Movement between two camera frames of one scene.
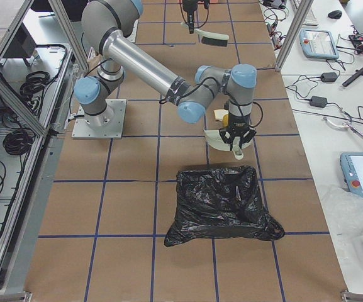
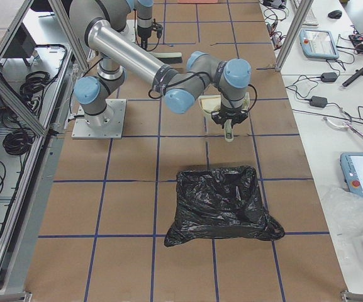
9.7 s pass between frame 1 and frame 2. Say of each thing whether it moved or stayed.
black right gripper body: moved
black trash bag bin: stayed
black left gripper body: moved
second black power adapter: stayed
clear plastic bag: stayed
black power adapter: stayed
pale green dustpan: moved
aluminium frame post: stayed
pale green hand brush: moved
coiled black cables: stayed
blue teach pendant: stayed
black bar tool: stayed
